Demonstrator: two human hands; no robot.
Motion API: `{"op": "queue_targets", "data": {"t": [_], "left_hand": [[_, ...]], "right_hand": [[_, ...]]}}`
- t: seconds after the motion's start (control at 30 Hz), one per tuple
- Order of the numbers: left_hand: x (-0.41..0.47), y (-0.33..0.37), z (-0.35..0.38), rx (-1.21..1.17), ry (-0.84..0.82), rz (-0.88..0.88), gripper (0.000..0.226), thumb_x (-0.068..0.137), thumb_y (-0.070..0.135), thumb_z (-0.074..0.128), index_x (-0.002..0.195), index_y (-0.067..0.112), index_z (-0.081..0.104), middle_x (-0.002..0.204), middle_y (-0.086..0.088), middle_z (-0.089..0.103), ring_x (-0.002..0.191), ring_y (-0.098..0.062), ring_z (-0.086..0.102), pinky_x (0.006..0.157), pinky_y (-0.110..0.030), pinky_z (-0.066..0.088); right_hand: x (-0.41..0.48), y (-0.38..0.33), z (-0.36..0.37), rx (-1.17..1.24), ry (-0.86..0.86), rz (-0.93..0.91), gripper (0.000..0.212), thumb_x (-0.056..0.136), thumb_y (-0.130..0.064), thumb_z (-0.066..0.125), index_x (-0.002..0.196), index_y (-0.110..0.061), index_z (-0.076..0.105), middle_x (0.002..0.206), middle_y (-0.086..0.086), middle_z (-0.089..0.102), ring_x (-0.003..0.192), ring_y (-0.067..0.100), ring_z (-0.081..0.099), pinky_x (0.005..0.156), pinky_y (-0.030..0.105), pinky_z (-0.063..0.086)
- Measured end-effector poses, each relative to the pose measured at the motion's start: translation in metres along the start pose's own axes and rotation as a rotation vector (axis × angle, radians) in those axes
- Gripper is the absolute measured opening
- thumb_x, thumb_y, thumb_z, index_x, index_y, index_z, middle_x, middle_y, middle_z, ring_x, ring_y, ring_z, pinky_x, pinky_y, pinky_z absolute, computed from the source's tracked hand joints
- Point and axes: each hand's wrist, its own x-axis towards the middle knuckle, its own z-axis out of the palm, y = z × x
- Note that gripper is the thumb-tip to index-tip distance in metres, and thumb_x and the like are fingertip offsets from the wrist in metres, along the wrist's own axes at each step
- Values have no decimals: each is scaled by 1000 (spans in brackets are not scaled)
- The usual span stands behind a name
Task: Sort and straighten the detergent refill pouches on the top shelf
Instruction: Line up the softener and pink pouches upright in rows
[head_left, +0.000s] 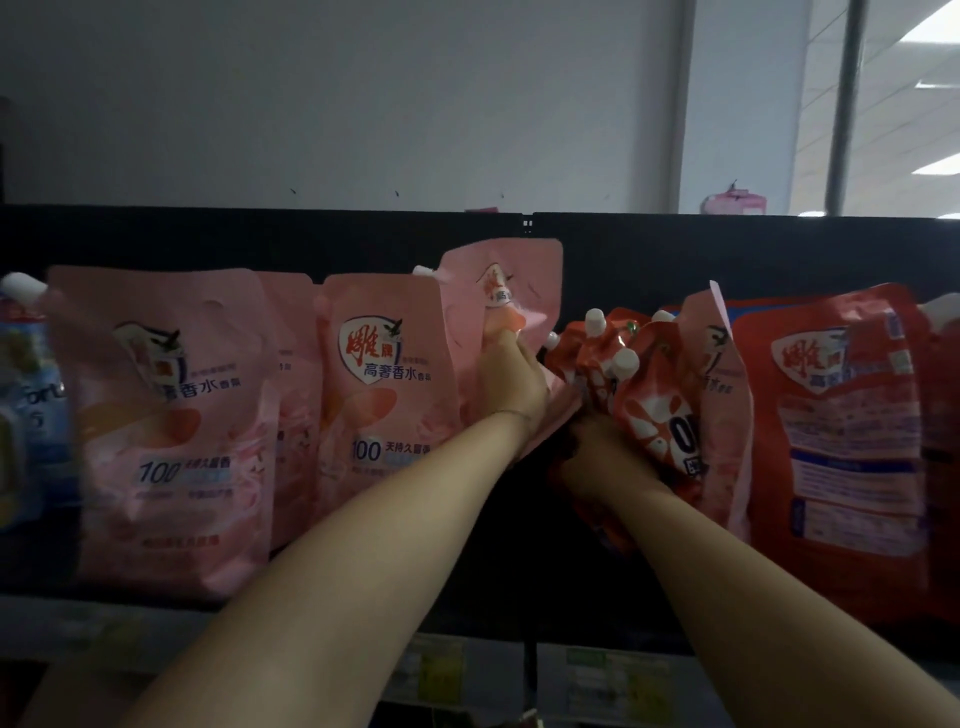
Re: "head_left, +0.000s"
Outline person's right forearm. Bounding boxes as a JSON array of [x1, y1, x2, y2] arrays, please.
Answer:
[[611, 483, 960, 728]]

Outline grey vertical pole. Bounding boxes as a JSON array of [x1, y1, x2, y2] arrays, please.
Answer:
[[824, 0, 871, 217]]

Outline person's right hand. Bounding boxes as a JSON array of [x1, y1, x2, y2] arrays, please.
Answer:
[[547, 410, 678, 520]]

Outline dark metal shelf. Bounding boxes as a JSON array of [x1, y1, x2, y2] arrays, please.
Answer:
[[0, 203, 960, 728]]

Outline person's left forearm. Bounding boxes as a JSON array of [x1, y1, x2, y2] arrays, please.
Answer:
[[119, 412, 538, 728]]

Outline blue Comfort softener pouches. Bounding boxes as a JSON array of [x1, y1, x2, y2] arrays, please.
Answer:
[[0, 271, 76, 530]]

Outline pink bagged item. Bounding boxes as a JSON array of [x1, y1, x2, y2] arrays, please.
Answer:
[[701, 181, 770, 217]]

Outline person's left hand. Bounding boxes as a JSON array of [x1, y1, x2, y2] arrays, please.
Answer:
[[478, 328, 554, 423]]

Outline thin chain bracelet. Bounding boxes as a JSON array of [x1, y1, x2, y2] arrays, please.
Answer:
[[491, 407, 535, 444]]

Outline yellow price label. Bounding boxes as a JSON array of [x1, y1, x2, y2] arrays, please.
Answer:
[[59, 607, 144, 661], [566, 648, 676, 714], [389, 637, 466, 706]]

